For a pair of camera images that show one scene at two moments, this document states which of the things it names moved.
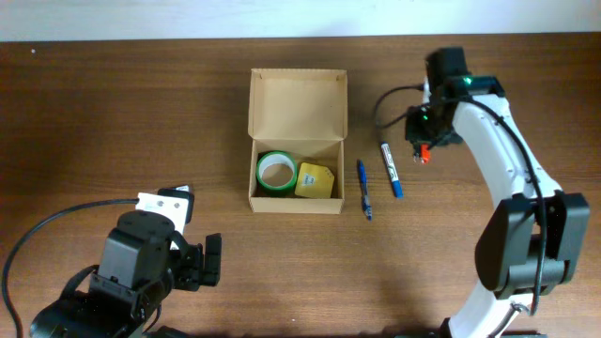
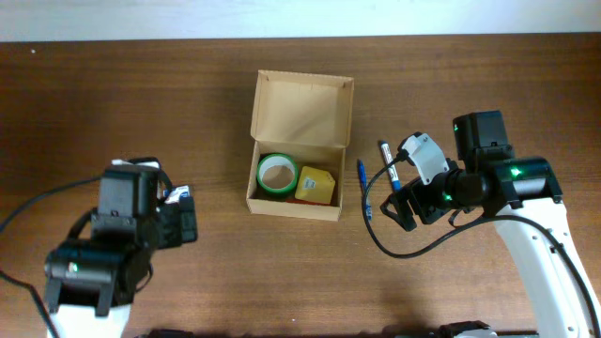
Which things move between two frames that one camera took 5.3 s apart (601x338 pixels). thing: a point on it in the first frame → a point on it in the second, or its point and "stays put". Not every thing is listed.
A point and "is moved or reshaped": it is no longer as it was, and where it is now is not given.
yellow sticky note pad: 315,181 is moved or reshaped
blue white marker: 397,185 stays put
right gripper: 426,136 → 412,207
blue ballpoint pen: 364,190 stays put
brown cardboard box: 303,113 stays put
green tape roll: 276,174 stays put
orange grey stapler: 424,155 is moved or reshaped
